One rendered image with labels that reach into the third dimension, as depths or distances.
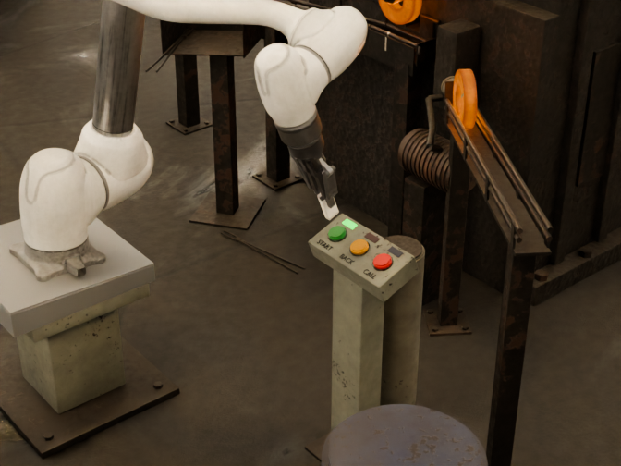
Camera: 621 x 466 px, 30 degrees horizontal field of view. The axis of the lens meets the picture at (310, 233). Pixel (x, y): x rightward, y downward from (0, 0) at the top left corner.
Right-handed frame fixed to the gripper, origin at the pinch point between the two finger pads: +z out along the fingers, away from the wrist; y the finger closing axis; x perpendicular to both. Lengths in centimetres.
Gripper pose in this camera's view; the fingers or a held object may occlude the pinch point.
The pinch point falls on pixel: (328, 203)
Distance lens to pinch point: 252.3
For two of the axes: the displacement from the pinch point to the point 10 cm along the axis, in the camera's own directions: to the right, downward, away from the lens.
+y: -6.3, -4.0, 6.6
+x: -7.3, 6.1, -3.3
